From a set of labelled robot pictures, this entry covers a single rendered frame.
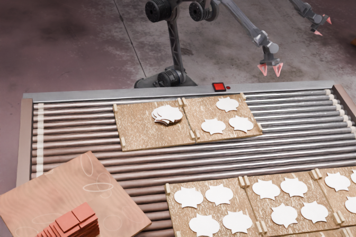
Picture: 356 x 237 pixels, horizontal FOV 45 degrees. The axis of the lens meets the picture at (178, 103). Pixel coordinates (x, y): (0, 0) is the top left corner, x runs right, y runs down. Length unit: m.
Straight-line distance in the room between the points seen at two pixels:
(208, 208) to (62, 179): 0.71
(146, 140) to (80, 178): 0.48
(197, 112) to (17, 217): 1.18
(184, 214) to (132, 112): 0.72
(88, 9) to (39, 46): 0.86
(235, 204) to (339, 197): 0.58
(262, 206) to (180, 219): 0.43
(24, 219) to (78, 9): 3.51
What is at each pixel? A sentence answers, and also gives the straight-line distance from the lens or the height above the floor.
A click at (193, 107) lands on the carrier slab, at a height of 0.94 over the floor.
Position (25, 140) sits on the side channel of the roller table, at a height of 0.95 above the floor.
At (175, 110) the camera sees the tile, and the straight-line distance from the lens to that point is 2.51.
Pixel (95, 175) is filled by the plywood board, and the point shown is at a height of 1.04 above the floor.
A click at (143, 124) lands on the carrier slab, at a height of 0.94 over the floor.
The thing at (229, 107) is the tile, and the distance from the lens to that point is 2.67.
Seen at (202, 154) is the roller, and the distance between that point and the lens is 2.41.
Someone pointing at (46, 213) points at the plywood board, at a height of 1.04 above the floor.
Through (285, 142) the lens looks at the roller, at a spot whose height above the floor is 0.91.
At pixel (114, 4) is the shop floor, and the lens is 5.30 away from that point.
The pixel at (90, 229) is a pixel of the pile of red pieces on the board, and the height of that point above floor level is 1.12.
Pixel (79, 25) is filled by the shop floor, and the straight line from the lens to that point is 4.91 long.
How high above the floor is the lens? 2.72
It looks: 43 degrees down
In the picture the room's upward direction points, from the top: 10 degrees clockwise
